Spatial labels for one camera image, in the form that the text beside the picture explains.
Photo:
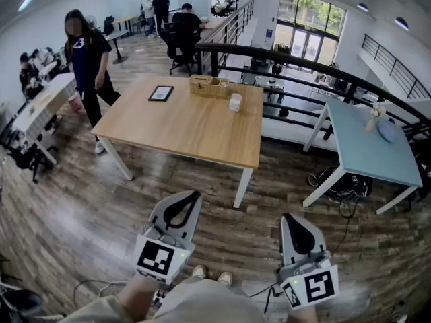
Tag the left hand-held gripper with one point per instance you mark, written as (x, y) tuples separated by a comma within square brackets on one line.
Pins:
[(158, 257)]

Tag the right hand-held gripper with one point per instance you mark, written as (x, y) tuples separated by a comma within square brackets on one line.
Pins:
[(316, 286)]

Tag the white plastic case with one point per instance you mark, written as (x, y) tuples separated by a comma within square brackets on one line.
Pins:
[(234, 106)]

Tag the person's right forearm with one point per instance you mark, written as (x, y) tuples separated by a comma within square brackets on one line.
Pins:
[(304, 315)]

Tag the person's left forearm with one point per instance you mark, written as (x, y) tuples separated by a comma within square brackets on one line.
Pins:
[(138, 294)]

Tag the person's left shoe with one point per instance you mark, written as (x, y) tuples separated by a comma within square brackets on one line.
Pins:
[(199, 271)]

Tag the person's shoe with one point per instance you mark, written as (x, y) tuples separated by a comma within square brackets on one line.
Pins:
[(199, 271), (225, 277)]

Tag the person's right shoe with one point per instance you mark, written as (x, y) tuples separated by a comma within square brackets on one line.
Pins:
[(225, 277)]

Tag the wooden table with white legs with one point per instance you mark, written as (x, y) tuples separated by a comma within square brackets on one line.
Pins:
[(175, 126)]

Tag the person's beige shirt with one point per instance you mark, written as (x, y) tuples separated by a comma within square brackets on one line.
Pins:
[(208, 301)]

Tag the light blue table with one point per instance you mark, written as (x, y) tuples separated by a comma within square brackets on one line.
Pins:
[(367, 153)]

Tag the wicker tissue box organizer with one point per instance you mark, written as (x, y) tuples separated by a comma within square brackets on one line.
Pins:
[(205, 85)]

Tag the white napkin packet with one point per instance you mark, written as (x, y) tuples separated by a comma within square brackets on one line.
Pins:
[(224, 82)]

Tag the blue plate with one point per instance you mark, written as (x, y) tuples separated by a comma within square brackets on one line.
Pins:
[(386, 131)]

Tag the pale flower bouquet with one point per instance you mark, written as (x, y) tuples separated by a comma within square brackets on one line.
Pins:
[(376, 114)]

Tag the pink bin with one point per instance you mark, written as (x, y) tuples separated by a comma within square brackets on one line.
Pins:
[(76, 103)]

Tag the black office chair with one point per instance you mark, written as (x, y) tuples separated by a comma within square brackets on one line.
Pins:
[(32, 158)]

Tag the black swivel chair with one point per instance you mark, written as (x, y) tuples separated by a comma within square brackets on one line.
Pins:
[(180, 50)]

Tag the curved black railing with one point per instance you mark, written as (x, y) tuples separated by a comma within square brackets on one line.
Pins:
[(235, 48)]

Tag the dark grey bag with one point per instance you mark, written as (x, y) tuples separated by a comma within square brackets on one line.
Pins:
[(18, 306)]

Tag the clothes rack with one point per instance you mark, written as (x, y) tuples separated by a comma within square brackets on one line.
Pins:
[(282, 48)]

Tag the light wooden desk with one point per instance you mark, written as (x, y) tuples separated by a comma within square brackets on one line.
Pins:
[(212, 23)]

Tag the black railing with vertical bars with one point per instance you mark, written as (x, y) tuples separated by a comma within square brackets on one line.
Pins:
[(229, 22)]

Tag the black high back chair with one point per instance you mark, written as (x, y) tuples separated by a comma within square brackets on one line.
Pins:
[(108, 25)]

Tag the yellow top desk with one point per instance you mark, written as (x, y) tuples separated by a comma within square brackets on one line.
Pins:
[(124, 19)]

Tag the black balcony railing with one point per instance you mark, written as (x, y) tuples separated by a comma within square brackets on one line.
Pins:
[(394, 60)]

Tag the standing fan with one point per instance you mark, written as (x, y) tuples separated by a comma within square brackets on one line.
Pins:
[(91, 19)]

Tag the glass entrance doors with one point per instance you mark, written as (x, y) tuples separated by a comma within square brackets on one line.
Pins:
[(309, 22)]

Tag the dark pedestal table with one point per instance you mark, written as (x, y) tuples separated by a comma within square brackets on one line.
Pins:
[(118, 47)]

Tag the blue wall poster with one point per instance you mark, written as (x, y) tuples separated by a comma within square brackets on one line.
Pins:
[(269, 35)]

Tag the dome wall lamp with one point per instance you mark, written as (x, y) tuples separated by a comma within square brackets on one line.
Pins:
[(401, 23)]

